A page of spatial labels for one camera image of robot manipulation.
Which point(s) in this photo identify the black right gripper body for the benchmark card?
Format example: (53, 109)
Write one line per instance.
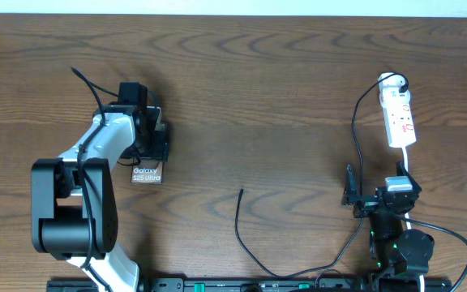
(366, 205)

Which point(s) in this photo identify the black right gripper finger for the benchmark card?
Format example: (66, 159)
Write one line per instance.
(401, 170)
(351, 194)

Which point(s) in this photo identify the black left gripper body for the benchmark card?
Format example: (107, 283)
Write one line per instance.
(155, 146)

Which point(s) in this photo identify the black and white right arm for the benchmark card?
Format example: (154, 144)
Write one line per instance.
(403, 255)

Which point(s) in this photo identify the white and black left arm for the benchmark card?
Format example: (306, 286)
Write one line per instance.
(74, 217)

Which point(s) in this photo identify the white USB charger adapter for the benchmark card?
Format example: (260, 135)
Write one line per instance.
(393, 86)

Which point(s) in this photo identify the white power strip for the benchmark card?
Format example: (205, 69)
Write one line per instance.
(397, 117)

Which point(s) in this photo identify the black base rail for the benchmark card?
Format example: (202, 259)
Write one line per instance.
(329, 283)

